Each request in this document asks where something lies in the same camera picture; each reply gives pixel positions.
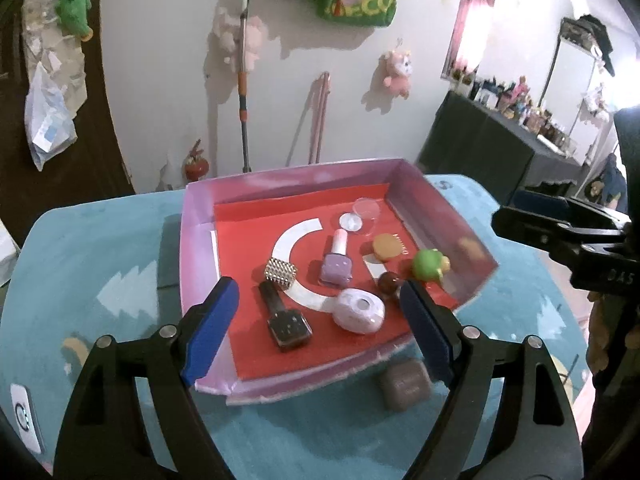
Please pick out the brown round bead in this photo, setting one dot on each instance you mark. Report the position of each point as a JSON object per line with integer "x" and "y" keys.
{"x": 390, "y": 283}

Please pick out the dark wooden door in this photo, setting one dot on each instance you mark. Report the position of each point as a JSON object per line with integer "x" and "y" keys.
{"x": 107, "y": 110}

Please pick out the white box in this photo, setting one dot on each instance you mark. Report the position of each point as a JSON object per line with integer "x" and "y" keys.
{"x": 7, "y": 255}

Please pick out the person's right forearm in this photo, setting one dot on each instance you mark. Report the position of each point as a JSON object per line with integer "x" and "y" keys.
{"x": 612, "y": 370}

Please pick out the white power strip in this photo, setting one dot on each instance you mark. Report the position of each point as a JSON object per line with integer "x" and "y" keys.
{"x": 24, "y": 415}

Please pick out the clear plastic cap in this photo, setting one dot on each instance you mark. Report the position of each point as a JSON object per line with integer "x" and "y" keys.
{"x": 367, "y": 208}

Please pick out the grey-brown earbuds case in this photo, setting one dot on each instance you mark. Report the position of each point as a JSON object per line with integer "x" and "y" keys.
{"x": 404, "y": 385}

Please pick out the red paper liner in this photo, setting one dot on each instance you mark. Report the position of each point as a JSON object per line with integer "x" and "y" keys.
{"x": 250, "y": 240}

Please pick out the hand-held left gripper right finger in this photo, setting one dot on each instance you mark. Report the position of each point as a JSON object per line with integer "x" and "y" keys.
{"x": 425, "y": 332}

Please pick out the crumpled clear plastic sheet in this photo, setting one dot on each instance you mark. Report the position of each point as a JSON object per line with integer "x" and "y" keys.
{"x": 55, "y": 55}

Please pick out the purple nail polish bottle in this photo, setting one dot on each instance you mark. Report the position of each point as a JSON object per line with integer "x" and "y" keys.
{"x": 336, "y": 265}

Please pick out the dark cloth covered dresser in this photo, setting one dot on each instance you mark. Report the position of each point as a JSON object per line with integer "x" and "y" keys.
{"x": 480, "y": 145}

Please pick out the white round disc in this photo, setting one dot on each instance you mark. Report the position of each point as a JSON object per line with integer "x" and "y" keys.
{"x": 350, "y": 221}

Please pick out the pale pink plush toy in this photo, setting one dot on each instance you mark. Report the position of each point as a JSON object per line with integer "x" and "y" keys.
{"x": 256, "y": 40}

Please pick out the row of small bottles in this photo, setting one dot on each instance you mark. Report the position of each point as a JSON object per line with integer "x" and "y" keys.
{"x": 510, "y": 102}

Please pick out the standing mirror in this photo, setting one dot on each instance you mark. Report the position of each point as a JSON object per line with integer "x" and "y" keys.
{"x": 575, "y": 90}

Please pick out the pink curtained window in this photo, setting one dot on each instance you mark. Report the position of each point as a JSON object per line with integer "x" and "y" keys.
{"x": 472, "y": 25}

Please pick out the pink cardboard box tray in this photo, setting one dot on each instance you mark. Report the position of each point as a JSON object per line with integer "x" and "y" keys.
{"x": 200, "y": 260}

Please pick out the dark hat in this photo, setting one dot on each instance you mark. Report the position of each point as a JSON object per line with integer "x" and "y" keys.
{"x": 597, "y": 40}

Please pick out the black nail polish bottle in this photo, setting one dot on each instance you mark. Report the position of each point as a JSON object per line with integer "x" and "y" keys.
{"x": 285, "y": 322}

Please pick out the orange round compact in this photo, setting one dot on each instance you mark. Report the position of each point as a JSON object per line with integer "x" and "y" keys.
{"x": 390, "y": 248}

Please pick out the green dinosaur plush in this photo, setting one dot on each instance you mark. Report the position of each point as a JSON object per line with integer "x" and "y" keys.
{"x": 74, "y": 7}

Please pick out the hanging plastic bag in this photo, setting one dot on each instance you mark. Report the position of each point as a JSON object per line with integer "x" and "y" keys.
{"x": 47, "y": 125}

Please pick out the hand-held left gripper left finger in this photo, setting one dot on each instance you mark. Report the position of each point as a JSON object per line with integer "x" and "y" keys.
{"x": 210, "y": 332}

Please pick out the pink bear plush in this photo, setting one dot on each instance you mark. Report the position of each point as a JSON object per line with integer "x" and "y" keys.
{"x": 397, "y": 72}

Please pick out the red strawberry plush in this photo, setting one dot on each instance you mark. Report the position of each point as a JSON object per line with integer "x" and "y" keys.
{"x": 196, "y": 164}

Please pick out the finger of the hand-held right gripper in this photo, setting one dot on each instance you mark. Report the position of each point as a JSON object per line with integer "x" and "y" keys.
{"x": 530, "y": 230}
{"x": 545, "y": 206}

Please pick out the pink round gadget case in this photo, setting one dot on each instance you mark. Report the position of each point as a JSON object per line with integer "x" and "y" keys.
{"x": 359, "y": 311}

